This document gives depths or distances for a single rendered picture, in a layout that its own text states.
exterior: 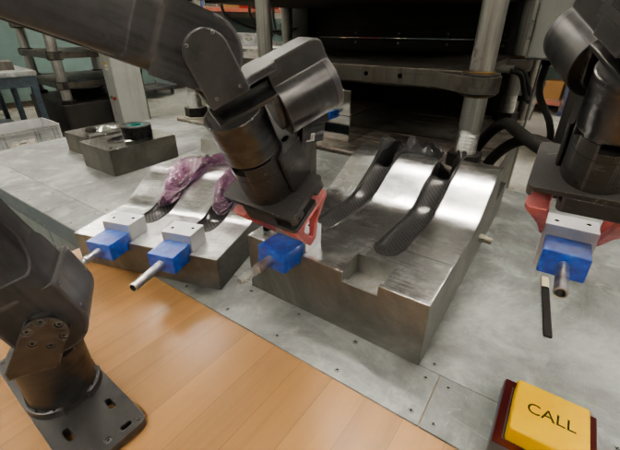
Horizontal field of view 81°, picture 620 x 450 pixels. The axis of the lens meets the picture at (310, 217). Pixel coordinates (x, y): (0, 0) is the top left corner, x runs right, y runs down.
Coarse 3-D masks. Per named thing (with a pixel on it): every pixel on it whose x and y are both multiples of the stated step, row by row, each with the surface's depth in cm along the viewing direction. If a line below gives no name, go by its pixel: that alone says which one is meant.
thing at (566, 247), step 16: (560, 224) 40; (576, 224) 40; (592, 224) 40; (544, 240) 40; (560, 240) 40; (576, 240) 39; (592, 240) 38; (544, 256) 38; (560, 256) 37; (576, 256) 36; (544, 272) 39; (560, 272) 35; (576, 272) 37; (560, 288) 33
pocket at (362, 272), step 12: (348, 264) 45; (360, 264) 47; (372, 264) 46; (384, 264) 45; (348, 276) 46; (360, 276) 47; (372, 276) 47; (384, 276) 46; (360, 288) 43; (372, 288) 45
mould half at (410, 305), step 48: (336, 192) 65; (384, 192) 63; (480, 192) 58; (336, 240) 50; (432, 240) 51; (288, 288) 50; (336, 288) 45; (384, 288) 41; (432, 288) 41; (384, 336) 44; (432, 336) 45
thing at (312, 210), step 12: (324, 192) 42; (312, 204) 40; (252, 216) 42; (264, 216) 40; (312, 216) 44; (288, 228) 39; (300, 228) 39; (312, 228) 45; (300, 240) 43; (312, 240) 46
